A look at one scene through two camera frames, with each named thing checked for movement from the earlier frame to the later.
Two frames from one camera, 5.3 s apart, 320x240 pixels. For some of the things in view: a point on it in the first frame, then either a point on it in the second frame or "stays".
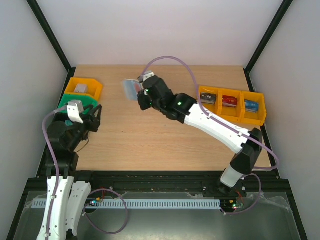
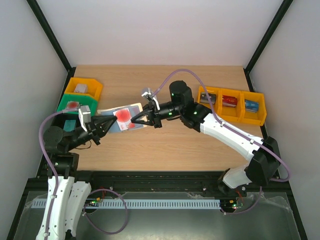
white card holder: x=132 y=88 -> x=124 y=114
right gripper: x=143 y=99 -> x=155 y=114
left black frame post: x=47 y=28 stays
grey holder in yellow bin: x=81 y=88 stays
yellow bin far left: x=94 y=87 stays
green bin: x=85 y=100 stays
